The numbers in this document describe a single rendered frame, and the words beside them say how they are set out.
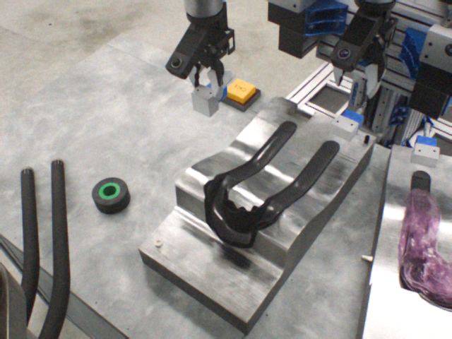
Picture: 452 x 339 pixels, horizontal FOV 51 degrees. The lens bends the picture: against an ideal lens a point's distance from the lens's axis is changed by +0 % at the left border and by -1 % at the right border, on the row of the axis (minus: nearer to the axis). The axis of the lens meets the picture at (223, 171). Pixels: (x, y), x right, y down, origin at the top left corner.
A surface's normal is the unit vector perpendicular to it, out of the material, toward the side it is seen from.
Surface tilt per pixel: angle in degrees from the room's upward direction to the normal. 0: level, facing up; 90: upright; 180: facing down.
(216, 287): 0
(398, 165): 0
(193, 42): 29
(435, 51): 90
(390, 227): 13
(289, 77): 0
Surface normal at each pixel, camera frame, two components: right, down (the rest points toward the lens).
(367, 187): -0.05, -0.64
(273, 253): -0.60, 0.57
